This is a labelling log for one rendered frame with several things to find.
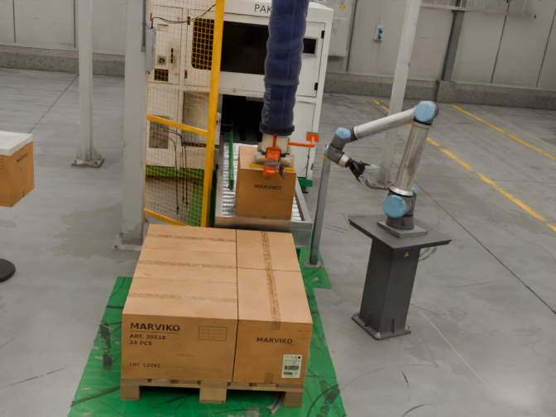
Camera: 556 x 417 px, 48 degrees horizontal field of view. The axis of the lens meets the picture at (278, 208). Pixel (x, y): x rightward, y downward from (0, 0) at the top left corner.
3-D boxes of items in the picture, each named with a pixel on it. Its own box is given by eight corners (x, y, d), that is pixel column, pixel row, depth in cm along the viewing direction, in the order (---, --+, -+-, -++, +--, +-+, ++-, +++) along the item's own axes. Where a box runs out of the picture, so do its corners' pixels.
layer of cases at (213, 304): (147, 275, 444) (149, 223, 429) (285, 283, 454) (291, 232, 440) (121, 377, 333) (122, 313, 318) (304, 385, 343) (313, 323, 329)
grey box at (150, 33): (148, 66, 480) (150, 26, 469) (155, 67, 480) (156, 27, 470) (146, 70, 461) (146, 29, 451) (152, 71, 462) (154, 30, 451)
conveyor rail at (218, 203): (218, 151, 661) (219, 134, 655) (222, 152, 662) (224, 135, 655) (213, 241, 447) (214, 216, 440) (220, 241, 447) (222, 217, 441)
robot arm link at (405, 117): (439, 97, 387) (342, 128, 419) (435, 98, 376) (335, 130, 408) (444, 115, 388) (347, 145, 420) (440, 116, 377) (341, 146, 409)
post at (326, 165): (308, 261, 525) (323, 148, 490) (316, 262, 526) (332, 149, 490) (309, 265, 519) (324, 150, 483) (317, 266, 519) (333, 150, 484)
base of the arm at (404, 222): (399, 220, 426) (401, 206, 423) (419, 228, 412) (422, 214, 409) (379, 222, 414) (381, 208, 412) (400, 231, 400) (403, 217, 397)
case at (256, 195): (235, 193, 504) (239, 145, 490) (284, 196, 508) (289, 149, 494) (236, 221, 448) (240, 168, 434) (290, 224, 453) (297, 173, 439)
